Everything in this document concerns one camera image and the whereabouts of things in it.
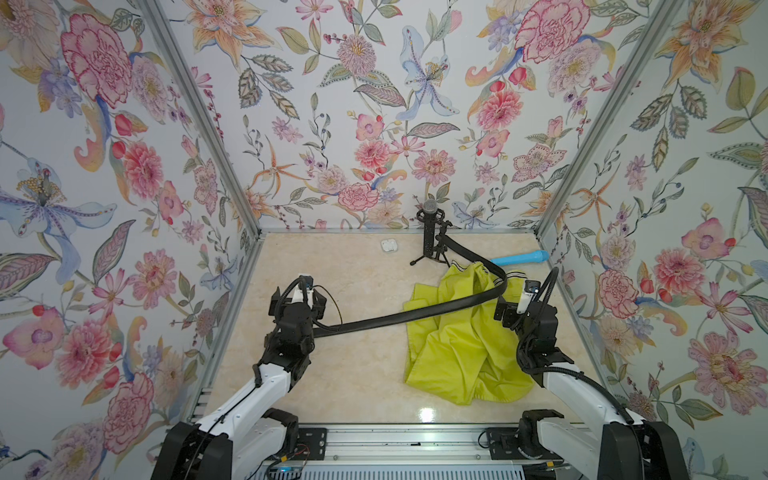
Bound black leather belt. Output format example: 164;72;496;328
313;234;508;338

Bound lime green trousers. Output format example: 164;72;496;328
403;262;534;406

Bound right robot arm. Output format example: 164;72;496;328
494;299;689;479

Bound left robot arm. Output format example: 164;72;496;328
151;275;325;479

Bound blue toy microphone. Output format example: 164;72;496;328
492;250;549;267

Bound black microphone on tripod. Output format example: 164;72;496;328
410;199;451;266

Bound small white earbud case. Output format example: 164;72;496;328
380;239;399;253

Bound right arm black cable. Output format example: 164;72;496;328
518;266;560;343

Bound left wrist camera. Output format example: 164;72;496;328
291;275;314;308

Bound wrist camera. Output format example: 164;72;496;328
516;279;541;315
291;275;314;308

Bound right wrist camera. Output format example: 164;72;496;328
516;279;541;315

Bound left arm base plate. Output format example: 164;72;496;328
269;427;328;461

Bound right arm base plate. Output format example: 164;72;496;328
478;427;563;463

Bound aluminium front rail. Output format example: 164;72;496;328
298;423;518;461

